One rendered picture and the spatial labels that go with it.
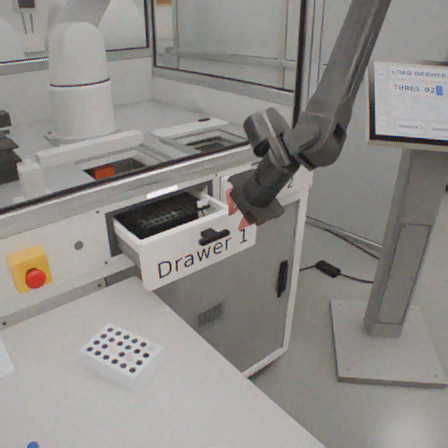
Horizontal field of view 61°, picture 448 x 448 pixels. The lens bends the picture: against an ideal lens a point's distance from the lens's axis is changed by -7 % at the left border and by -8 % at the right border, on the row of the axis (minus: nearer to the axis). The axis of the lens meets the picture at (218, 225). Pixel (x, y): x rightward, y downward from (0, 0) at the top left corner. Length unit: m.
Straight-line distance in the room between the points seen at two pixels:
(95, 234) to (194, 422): 0.45
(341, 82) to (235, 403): 0.53
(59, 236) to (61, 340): 0.21
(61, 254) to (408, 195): 1.18
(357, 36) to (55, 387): 0.76
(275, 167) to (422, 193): 1.01
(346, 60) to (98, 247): 0.62
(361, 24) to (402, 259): 1.16
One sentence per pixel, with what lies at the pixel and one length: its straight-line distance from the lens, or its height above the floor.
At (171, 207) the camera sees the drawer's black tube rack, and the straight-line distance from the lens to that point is 0.95.
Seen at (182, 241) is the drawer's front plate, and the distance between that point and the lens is 0.80.
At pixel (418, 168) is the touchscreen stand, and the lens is 1.53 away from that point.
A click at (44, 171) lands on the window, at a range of 0.82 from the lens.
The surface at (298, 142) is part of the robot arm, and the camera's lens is 0.61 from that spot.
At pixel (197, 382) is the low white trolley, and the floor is 0.76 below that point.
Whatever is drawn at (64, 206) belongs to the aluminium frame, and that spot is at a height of 0.97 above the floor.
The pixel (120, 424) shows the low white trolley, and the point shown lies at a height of 0.76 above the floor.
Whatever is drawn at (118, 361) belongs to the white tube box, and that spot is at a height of 0.80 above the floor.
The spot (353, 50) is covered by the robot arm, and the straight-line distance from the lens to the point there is 0.68.
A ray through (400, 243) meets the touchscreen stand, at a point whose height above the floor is 0.53.
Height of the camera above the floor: 1.32
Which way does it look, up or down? 29 degrees down
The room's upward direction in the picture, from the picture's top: straight up
